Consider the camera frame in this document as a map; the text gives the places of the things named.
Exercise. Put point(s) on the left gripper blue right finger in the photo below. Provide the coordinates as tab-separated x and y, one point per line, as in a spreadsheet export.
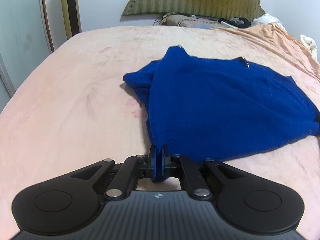
166	162

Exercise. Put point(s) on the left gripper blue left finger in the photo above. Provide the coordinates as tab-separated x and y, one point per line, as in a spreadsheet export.
152	163

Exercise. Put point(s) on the blue beaded knit sweater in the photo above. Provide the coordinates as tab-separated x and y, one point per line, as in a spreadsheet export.
219	109

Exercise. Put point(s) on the black clothing item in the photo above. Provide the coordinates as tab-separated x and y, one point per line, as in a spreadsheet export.
238	22

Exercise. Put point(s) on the pink floral bed sheet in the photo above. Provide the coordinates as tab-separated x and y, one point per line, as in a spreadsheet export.
74	109

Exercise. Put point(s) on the beige brown pillow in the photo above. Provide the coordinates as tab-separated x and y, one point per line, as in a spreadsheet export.
179	20

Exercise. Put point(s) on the orange peach blanket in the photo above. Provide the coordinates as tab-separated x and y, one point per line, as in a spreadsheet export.
274	39

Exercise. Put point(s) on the white crumpled cloth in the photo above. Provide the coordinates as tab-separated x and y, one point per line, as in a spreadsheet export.
267	19

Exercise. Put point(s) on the frosted glass wardrobe door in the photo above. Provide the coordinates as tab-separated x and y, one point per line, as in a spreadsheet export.
24	43

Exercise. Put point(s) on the gold tower fan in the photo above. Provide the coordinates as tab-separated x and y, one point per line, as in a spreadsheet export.
71	17

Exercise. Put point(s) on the cream crumpled cloth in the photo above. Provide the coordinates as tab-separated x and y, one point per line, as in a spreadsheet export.
309	43

